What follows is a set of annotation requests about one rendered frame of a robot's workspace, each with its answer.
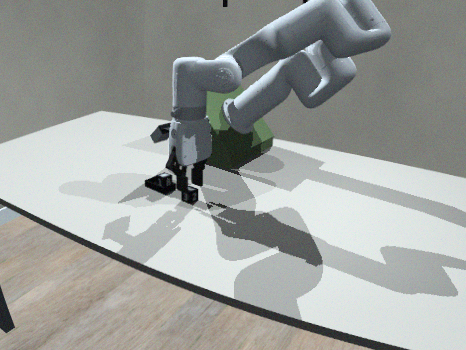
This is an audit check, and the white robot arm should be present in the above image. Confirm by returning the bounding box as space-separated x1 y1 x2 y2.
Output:
171 0 391 134

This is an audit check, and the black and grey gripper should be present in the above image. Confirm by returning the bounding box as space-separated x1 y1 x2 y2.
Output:
165 116 212 193

